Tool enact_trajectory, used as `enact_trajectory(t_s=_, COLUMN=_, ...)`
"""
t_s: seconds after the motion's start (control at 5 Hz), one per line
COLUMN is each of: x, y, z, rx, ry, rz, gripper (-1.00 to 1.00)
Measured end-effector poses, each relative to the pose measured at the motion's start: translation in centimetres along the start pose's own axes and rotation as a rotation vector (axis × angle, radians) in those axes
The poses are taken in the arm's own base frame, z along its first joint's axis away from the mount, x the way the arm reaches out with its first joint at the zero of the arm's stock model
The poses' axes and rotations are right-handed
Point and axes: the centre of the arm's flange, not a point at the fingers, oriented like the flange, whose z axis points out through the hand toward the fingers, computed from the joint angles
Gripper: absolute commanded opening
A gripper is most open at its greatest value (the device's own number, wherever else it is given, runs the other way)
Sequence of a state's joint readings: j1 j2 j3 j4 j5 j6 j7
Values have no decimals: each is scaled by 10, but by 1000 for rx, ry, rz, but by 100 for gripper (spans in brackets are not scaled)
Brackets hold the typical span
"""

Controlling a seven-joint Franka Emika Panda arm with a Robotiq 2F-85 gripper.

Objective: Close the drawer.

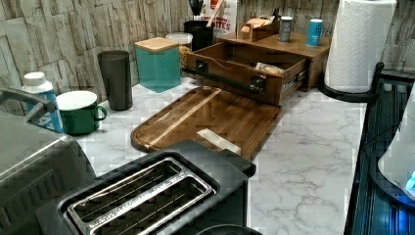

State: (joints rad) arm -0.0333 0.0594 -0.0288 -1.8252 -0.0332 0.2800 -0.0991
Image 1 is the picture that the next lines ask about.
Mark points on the teal canister with wooden lid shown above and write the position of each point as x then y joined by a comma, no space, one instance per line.
158,63

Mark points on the wooden drawer with black handle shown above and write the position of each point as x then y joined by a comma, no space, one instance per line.
231,66

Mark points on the black paper towel holder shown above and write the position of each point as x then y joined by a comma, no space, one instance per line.
365,97

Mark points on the snack bag in drawer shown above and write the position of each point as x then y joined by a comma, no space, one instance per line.
269,68

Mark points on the paper towel roll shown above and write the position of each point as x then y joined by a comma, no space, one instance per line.
359,39

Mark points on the black toaster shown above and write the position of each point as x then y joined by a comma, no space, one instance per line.
180,190

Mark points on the wooden cutting board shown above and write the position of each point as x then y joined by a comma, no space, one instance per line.
244,122

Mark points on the grey spice shaker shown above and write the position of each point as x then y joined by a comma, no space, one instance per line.
285,29

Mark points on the wooden spoon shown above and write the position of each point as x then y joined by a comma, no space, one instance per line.
215,12

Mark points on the cereal box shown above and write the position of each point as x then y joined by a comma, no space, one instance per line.
226,18

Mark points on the blue spice shaker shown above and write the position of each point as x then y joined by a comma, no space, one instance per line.
314,32

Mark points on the black utensil holder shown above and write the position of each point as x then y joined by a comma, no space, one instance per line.
202,34

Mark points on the wooden drawer cabinet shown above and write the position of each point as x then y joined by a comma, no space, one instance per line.
316,56

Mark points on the clear jar with pasta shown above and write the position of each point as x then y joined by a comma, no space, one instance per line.
185,45

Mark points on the dark grey tumbler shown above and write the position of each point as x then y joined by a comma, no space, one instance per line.
115,71

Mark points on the pale butter stick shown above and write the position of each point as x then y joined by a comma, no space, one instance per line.
217,143

